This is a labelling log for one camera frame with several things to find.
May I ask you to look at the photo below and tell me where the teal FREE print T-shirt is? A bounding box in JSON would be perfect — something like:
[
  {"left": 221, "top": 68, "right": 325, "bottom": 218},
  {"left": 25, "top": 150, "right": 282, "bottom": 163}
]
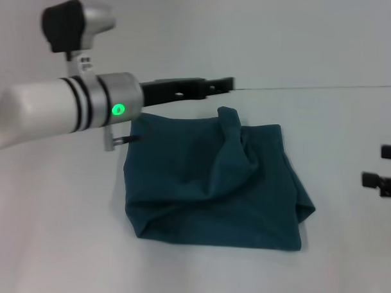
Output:
[{"left": 120, "top": 102, "right": 321, "bottom": 254}]

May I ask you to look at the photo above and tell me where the left gripper cable with plugs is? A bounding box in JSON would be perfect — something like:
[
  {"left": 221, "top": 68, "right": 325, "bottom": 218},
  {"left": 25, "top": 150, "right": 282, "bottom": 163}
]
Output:
[{"left": 103, "top": 125, "right": 143, "bottom": 154}]

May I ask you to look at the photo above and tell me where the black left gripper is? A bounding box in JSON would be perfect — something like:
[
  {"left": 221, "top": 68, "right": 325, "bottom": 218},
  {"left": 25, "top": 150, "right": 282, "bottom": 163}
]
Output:
[{"left": 137, "top": 73, "right": 236, "bottom": 111}]

